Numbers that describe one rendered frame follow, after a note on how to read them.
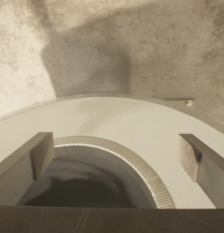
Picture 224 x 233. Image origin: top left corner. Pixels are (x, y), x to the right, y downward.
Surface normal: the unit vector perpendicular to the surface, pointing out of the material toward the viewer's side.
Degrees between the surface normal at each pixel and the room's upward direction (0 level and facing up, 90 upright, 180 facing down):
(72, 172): 13
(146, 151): 90
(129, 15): 0
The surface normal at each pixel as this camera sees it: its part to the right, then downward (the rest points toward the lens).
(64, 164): 0.18, 0.58
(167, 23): -0.13, 0.61
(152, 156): -0.11, -0.79
